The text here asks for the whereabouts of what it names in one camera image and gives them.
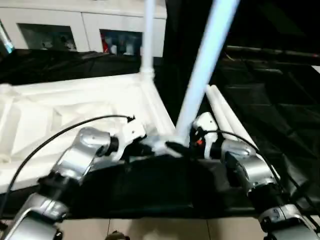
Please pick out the white plastic table top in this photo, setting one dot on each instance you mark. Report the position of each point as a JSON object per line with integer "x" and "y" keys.
{"x": 65, "y": 110}

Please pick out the white plastic table leg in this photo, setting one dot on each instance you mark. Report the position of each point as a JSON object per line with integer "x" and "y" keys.
{"x": 235, "y": 122}
{"x": 205, "y": 65}
{"x": 148, "y": 35}
{"x": 220, "y": 107}

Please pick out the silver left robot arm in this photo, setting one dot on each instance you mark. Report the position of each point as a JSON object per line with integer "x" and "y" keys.
{"x": 60, "y": 175}

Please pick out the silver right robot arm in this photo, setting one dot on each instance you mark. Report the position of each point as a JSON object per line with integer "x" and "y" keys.
{"x": 255, "y": 175}

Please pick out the black work mat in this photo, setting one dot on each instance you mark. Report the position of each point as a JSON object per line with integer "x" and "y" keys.
{"x": 150, "y": 190}

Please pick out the dark robot foot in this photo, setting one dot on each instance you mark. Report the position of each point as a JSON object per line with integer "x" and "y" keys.
{"x": 116, "y": 235}

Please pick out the small white jar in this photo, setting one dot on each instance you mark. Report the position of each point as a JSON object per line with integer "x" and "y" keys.
{"x": 133, "y": 50}
{"x": 112, "y": 49}

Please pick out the white bottle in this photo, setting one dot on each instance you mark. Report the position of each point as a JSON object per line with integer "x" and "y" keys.
{"x": 123, "y": 46}

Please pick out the red bottle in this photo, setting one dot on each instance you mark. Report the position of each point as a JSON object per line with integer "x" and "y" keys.
{"x": 105, "y": 45}

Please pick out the dark metal rod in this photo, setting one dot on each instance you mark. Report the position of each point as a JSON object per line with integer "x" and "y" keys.
{"x": 275, "y": 51}

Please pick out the white flat board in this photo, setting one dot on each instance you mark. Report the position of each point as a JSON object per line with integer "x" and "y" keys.
{"x": 316, "y": 68}

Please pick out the white glass-door cabinet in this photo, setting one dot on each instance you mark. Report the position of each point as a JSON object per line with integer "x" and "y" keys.
{"x": 60, "y": 15}

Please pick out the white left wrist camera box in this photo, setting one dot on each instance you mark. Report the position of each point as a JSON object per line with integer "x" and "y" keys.
{"x": 131, "y": 132}

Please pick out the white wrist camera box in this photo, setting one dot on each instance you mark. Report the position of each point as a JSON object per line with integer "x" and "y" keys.
{"x": 204, "y": 125}
{"x": 131, "y": 132}

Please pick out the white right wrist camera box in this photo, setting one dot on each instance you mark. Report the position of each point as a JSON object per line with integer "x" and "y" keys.
{"x": 204, "y": 125}

